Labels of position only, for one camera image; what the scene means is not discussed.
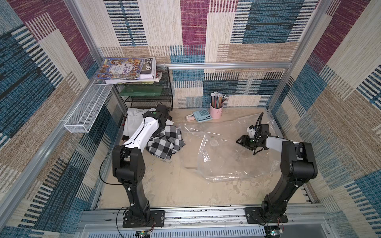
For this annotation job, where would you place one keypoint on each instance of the small white pink eraser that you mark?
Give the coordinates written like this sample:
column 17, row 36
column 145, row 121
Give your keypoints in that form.
column 190, row 117

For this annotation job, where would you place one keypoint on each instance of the green flat box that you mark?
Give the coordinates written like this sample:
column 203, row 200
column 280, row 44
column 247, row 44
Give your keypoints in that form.
column 141, row 91

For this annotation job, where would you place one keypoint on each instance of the white wire mesh basket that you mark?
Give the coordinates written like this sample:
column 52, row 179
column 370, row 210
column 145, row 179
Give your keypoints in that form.
column 85, row 113

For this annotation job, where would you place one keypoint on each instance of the coloured pencils bundle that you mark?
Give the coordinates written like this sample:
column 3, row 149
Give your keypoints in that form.
column 217, row 100

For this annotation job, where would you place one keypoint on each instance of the grey white checked shirt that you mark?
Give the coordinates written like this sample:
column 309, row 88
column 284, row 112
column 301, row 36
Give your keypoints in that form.
column 168, row 142

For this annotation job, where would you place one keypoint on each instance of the black wire shelf rack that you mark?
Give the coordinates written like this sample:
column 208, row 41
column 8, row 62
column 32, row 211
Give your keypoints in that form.
column 146, row 102

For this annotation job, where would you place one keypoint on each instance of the clear plastic vacuum bag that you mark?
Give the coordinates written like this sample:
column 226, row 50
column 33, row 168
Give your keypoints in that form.
column 228, row 161

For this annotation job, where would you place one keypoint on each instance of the colourful illustrated book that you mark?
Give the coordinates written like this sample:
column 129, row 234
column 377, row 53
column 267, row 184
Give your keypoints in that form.
column 120, row 68

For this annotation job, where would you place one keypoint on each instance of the black folio book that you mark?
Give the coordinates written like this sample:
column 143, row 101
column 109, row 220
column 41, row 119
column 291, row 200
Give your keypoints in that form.
column 148, row 73

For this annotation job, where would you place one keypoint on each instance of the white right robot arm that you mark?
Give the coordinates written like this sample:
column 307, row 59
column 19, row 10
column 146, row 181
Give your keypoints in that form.
column 297, row 165

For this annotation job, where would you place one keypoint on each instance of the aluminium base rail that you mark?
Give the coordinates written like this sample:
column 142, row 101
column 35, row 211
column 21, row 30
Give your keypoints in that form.
column 299, row 221

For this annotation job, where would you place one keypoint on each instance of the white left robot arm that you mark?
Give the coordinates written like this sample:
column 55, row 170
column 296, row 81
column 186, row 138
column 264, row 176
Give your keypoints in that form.
column 128, row 167

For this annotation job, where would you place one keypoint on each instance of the teal desk calculator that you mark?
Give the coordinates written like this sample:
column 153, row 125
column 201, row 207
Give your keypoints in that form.
column 202, row 115

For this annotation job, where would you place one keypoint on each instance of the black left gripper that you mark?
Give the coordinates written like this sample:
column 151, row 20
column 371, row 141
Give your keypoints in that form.
column 156, row 134

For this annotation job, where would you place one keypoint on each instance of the pink metal pencil bucket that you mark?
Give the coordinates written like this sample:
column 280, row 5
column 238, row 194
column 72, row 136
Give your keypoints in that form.
column 215, row 113

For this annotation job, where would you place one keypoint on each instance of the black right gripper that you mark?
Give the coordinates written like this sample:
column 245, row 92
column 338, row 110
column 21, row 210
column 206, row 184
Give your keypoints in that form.
column 253, row 140

